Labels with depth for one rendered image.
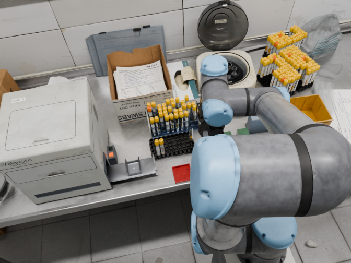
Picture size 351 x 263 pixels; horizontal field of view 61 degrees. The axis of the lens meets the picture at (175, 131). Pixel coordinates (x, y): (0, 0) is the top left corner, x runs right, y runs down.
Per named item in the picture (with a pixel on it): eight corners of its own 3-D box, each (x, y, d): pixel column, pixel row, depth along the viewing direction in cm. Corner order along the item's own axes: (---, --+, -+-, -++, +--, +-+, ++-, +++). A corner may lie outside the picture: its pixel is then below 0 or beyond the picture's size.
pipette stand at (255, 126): (248, 138, 120) (253, 123, 111) (244, 124, 124) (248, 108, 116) (273, 135, 120) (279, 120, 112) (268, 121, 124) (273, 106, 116)
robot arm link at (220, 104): (249, 108, 73) (243, 76, 79) (202, 110, 73) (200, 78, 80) (245, 128, 79) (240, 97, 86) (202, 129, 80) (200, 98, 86)
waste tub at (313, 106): (291, 140, 118) (298, 124, 110) (279, 114, 126) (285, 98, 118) (324, 135, 119) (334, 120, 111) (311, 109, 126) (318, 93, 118)
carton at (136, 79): (118, 124, 127) (110, 100, 114) (112, 78, 143) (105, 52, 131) (175, 114, 129) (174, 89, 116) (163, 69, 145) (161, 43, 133)
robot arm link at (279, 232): (292, 259, 81) (307, 244, 70) (242, 260, 81) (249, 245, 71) (282, 216, 88) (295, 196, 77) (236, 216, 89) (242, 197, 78)
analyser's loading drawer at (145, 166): (101, 186, 108) (97, 179, 104) (100, 170, 112) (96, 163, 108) (158, 174, 110) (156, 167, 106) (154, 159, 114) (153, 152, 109)
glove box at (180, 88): (175, 113, 129) (174, 98, 121) (165, 75, 143) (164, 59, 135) (203, 107, 130) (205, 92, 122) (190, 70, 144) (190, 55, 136)
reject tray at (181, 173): (175, 183, 109) (175, 182, 109) (171, 167, 113) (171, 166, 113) (193, 180, 110) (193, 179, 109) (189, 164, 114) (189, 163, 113)
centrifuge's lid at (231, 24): (197, 4, 118) (196, -5, 124) (197, 58, 137) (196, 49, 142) (252, 0, 118) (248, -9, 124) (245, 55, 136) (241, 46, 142)
